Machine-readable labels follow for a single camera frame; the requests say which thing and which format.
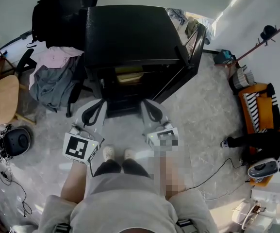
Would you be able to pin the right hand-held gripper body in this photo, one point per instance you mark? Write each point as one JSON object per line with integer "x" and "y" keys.
{"x": 164, "y": 139}

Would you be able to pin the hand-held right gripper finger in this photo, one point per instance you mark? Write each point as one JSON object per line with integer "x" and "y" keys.
{"x": 145, "y": 118}
{"x": 165, "y": 116}

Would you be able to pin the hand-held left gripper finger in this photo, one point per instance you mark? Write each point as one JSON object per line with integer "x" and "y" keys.
{"x": 101, "y": 120}
{"x": 79, "y": 116}

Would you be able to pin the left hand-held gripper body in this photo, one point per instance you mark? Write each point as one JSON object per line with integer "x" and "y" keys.
{"x": 76, "y": 147}

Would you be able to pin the beige plastic container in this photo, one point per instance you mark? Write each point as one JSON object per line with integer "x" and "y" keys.
{"x": 130, "y": 78}

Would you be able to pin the person's right forearm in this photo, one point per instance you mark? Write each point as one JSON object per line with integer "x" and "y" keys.
{"x": 171, "y": 176}

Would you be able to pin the person's left forearm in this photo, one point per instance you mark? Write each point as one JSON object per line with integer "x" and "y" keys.
{"x": 75, "y": 183}

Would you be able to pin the person's left white shoe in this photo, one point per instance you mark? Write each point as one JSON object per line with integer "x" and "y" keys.
{"x": 108, "y": 152}

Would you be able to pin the person's white shoe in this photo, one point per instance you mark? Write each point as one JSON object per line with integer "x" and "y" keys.
{"x": 108, "y": 152}
{"x": 129, "y": 154}

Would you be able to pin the person's black trousers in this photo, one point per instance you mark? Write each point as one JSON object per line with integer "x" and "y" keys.
{"x": 108, "y": 167}

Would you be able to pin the person's right white shoe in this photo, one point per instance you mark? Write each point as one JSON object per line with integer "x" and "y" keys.
{"x": 129, "y": 154}

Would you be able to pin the grey garment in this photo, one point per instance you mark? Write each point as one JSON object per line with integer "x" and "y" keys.
{"x": 54, "y": 86}

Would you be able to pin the black robot vacuum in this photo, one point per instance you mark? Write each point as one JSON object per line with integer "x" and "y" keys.
{"x": 19, "y": 142}

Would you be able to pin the pink garment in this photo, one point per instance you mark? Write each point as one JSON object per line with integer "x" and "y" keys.
{"x": 54, "y": 58}

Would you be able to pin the person's grey shirt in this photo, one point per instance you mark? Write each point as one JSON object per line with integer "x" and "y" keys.
{"x": 127, "y": 207}

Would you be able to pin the light wooden round table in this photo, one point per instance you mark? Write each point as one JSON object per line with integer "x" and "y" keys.
{"x": 1, "y": 98}

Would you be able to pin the orange sofa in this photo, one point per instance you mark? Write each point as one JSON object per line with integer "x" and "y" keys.
{"x": 245, "y": 108}

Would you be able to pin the row of books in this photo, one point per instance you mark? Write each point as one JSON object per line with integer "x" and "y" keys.
{"x": 242, "y": 79}

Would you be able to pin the black white striped blanket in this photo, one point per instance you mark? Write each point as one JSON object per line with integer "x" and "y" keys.
{"x": 252, "y": 110}

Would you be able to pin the pile of light clothes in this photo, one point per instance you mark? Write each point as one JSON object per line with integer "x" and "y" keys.
{"x": 190, "y": 23}

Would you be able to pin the black jacket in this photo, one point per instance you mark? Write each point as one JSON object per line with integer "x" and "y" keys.
{"x": 42, "y": 25}

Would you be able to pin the orange cushion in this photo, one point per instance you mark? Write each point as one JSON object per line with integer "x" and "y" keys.
{"x": 264, "y": 110}

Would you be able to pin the white grey headset device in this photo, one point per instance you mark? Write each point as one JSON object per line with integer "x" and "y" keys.
{"x": 263, "y": 169}

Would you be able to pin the black office chair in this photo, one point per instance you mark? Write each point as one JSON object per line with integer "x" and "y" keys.
{"x": 67, "y": 13}

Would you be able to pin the reddish wooden coat rack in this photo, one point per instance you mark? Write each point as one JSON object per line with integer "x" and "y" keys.
{"x": 253, "y": 48}

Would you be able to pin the white cabinet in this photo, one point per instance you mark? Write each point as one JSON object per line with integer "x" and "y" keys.
{"x": 275, "y": 198}

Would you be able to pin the black cap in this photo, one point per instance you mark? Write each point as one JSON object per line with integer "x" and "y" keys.
{"x": 268, "y": 32}

